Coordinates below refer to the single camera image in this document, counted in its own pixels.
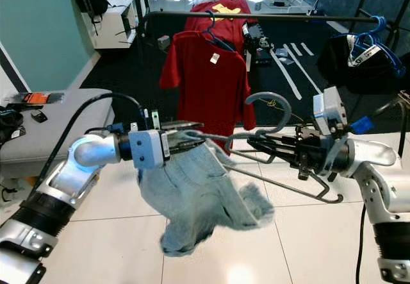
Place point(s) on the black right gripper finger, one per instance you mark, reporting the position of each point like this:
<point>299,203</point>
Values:
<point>287,156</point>
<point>278,141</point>

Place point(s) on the grey clothes hanger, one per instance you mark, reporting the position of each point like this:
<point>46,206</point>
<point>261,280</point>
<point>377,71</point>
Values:
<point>285,101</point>

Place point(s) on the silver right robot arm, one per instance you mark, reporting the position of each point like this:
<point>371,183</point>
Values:
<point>384,181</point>

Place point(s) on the blue plastic clothes hanger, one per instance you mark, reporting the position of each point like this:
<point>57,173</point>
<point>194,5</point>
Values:
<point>210,33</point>
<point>378,24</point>

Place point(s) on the red t-shirt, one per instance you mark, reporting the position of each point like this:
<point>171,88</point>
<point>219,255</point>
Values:
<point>205,91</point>

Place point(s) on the black garment with white label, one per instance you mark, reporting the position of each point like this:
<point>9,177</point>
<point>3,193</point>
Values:
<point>336,66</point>

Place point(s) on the black floor carpet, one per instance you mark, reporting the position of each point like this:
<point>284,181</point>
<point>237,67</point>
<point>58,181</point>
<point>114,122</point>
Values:
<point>122,72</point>

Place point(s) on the grey upholstered ottoman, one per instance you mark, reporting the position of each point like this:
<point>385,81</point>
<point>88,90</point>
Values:
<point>25,143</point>

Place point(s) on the small black remote device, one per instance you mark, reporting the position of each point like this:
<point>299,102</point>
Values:
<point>39,116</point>

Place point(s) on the orange and black packet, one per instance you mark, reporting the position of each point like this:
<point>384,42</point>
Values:
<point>36,98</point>

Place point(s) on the black metal clothes rack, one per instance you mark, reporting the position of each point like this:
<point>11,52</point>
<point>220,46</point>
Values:
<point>295,17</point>

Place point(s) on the white shelf unit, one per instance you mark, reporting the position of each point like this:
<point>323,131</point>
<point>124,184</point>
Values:
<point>112,31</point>

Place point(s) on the red flag covered table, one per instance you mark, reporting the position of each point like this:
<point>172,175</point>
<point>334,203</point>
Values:
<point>243,11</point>

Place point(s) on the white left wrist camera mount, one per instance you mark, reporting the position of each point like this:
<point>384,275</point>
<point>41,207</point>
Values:
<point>147,149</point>

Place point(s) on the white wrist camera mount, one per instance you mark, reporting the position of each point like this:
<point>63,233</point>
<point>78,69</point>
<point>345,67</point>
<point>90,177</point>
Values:
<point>147,149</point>
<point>330,108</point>

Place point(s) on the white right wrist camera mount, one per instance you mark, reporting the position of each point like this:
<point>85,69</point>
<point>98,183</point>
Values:
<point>330,108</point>

